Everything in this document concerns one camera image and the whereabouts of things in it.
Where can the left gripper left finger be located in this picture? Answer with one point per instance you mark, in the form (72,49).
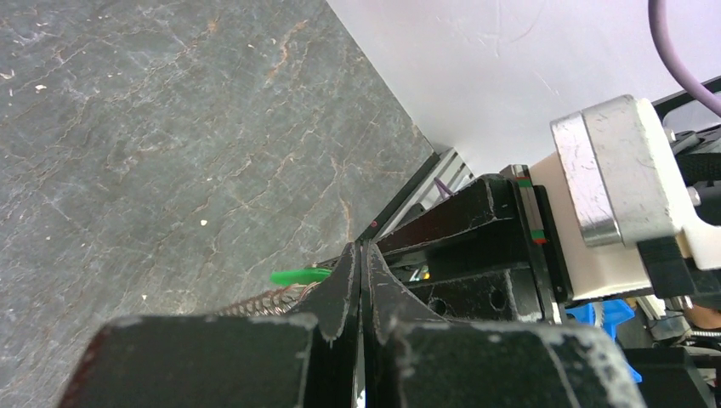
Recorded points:
(303,358)

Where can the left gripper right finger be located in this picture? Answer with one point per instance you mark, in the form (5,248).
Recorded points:
(415,358)

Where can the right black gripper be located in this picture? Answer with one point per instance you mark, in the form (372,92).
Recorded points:
(493,215)

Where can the green key tag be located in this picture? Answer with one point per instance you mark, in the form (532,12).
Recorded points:
(305,276)

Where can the blue plastic storage bin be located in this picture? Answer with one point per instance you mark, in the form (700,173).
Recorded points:
(607,315)

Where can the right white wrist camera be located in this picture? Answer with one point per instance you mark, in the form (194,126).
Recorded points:
(619,202)

